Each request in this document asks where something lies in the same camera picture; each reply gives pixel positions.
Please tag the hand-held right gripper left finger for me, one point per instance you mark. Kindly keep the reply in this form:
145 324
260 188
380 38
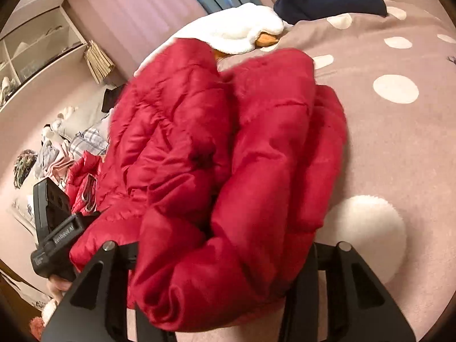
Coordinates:
124 256

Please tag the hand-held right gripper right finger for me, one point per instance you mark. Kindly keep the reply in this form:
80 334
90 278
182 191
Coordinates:
302 292

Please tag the red down jacket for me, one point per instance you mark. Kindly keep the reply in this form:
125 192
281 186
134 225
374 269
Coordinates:
213 149

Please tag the pile of pastel clothes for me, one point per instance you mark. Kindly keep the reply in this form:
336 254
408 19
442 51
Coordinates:
53 160

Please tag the clothes heap with dark garment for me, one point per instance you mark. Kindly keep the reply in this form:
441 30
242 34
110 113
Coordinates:
8 89

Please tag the person's left hand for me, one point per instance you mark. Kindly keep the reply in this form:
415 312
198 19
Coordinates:
58 288

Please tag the folded pinkish red puffer jacket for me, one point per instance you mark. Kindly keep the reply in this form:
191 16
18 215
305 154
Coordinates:
82 185

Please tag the multicolour knitted cloth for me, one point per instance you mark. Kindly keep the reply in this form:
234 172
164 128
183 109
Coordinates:
25 167

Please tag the fluffy pink white cloth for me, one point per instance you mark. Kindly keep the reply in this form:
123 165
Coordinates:
44 313

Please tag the grey plaid quilt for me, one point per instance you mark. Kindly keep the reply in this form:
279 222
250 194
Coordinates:
89 140

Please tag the white plush toy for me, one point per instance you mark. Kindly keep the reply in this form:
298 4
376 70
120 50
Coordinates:
66 115

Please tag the grey pillow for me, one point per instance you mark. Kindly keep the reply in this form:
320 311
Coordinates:
85 114

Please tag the black cloth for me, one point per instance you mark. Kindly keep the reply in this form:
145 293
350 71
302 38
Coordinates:
112 98

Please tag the striped hanging cloth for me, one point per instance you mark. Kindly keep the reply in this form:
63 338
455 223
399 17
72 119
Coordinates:
99 62

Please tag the dotted grey-pink bed cover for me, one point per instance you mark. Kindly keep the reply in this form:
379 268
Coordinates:
392 131

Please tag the orange brown garment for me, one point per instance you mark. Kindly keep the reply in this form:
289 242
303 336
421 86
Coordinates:
265 39

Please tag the white fleece garment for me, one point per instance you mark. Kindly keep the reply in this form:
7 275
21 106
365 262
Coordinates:
235 25

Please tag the white wall shelf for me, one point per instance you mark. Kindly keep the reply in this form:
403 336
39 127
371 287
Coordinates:
35 71

